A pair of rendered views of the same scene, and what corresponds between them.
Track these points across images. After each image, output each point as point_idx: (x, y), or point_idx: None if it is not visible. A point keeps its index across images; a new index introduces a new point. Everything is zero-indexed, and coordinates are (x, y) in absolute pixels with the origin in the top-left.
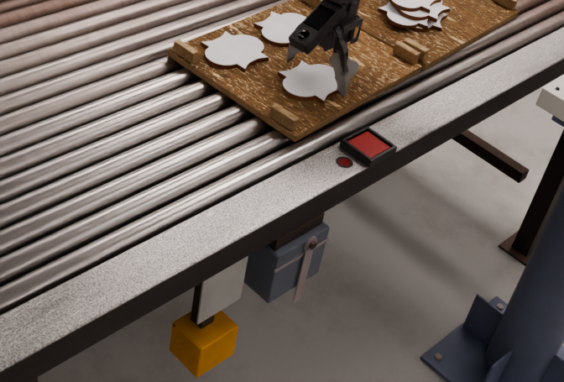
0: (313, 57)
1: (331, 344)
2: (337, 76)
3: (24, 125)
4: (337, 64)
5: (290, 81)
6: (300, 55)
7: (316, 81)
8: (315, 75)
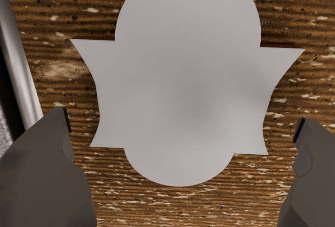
0: (251, 186)
1: None
2: (45, 139)
3: None
4: (20, 194)
5: (233, 37)
6: (284, 170)
7: (165, 106)
8: (193, 129)
